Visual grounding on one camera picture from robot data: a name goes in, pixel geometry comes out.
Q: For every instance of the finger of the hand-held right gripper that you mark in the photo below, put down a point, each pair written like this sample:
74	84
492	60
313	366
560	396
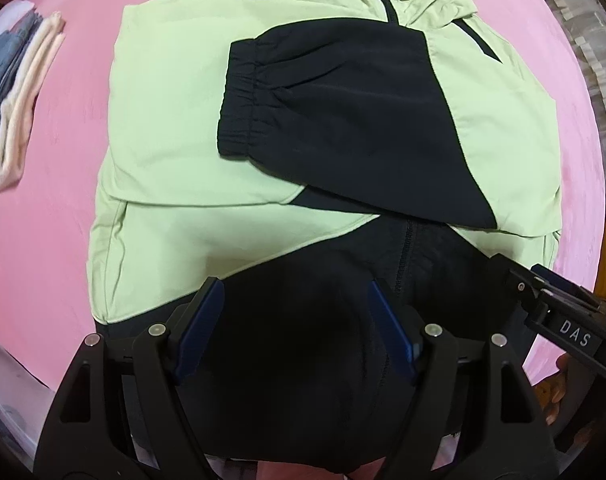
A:
565	287
508	272

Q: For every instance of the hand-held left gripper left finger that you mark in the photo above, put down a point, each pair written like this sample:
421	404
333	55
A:
200	322

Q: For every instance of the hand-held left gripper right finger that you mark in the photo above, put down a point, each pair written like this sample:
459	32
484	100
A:
390	330

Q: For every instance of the green and black hooded jacket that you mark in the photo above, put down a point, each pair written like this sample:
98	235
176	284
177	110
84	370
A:
193	135

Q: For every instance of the cream folded clothes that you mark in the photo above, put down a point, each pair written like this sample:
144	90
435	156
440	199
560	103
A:
30	90

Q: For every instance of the person's right hand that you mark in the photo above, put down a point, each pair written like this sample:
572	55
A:
558	390

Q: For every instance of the person's pink fleece clothing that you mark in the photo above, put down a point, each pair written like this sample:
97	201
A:
323	474

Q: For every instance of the pink bed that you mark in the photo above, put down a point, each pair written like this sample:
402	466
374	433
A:
48	260

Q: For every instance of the folded blue jeans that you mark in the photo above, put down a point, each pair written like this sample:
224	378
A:
0	85

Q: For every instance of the white folded garment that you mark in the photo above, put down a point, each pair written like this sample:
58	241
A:
3	15

